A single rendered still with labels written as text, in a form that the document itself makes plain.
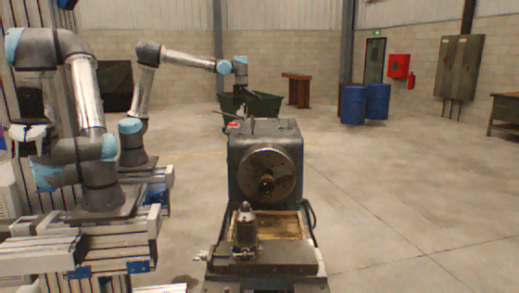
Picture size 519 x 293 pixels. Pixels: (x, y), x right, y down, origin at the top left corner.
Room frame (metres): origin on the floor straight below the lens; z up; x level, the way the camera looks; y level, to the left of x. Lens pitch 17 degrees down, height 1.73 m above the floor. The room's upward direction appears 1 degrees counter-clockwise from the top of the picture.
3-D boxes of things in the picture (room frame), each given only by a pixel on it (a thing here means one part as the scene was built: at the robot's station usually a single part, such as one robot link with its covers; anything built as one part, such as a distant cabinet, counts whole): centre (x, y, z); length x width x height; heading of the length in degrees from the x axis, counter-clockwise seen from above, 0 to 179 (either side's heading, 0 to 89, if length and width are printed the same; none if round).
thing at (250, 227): (1.13, 0.05, 1.07); 0.07 x 0.07 x 0.10; 89
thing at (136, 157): (1.65, 0.68, 1.21); 0.15 x 0.15 x 0.10
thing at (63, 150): (0.87, 0.58, 1.46); 0.11 x 0.08 x 0.11; 119
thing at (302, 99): (10.71, -1.17, 0.50); 1.61 x 0.44 x 1.00; 16
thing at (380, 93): (8.45, -3.07, 0.44); 0.59 x 0.59 x 0.88
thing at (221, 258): (1.12, 0.00, 0.95); 0.43 x 0.17 x 0.05; 89
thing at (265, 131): (2.09, -0.03, 1.06); 0.59 x 0.48 x 0.39; 179
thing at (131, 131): (1.66, 0.68, 1.33); 0.13 x 0.12 x 0.14; 9
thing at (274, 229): (1.44, -0.03, 0.89); 0.36 x 0.30 x 0.04; 89
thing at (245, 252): (1.15, 0.06, 0.99); 0.20 x 0.10 x 0.05; 179
